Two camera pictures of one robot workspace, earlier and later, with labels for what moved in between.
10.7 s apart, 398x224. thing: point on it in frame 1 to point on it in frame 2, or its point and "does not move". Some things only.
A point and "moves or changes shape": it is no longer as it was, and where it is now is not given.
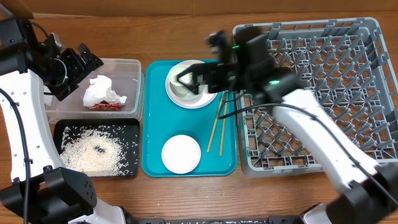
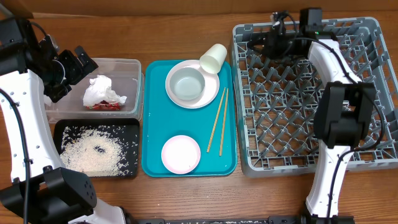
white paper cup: x=178 y=87 moves or changes shape
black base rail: x=291 y=219 does not move
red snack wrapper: x=104 y=106 does not move
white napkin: x=100 y=89 does not move
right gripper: x=208 y=69 to x=271 y=48
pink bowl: x=181 y=154 does not move
